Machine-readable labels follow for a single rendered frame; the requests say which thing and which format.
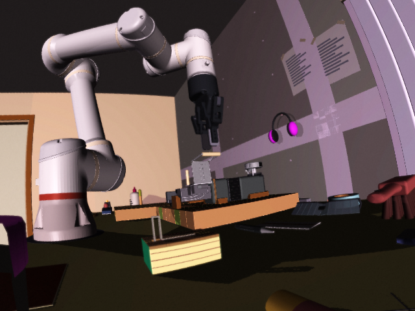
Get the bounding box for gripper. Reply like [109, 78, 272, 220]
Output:
[187, 74, 226, 149]

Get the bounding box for grey metal nose hood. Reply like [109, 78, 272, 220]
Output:
[191, 160, 212, 186]

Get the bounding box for dark grey finish nailer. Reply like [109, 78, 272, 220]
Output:
[165, 170, 268, 205]

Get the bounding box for yellow striped reject block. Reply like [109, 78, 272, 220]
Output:
[141, 233, 222, 277]

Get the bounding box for magenta black headphones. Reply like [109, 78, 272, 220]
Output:
[267, 111, 300, 144]

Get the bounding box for wooden base board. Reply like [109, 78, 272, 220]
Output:
[113, 192, 300, 229]

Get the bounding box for taped paper note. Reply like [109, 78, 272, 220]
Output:
[311, 21, 361, 78]
[280, 47, 321, 97]

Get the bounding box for dark grey marker pen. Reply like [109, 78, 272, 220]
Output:
[234, 223, 276, 236]

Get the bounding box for dark grey flat tray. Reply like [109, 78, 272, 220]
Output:
[290, 201, 361, 217]

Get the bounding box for grey tape roll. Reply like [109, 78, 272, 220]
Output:
[326, 192, 362, 209]

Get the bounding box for yellow red cylinder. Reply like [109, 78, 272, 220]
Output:
[265, 288, 329, 311]

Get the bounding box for brown framed board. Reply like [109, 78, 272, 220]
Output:
[0, 114, 36, 238]

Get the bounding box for red bench brush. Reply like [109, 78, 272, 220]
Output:
[366, 174, 415, 221]

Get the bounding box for dark blue rounded object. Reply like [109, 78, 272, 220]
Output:
[396, 227, 415, 246]

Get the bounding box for purple chair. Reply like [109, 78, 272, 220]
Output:
[0, 214, 29, 311]

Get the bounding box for dark red mat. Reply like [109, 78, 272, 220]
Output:
[23, 262, 69, 309]

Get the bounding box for silver depth ring knob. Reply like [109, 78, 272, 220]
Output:
[244, 161, 263, 176]

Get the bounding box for grey wire hook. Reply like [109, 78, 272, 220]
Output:
[150, 216, 163, 242]

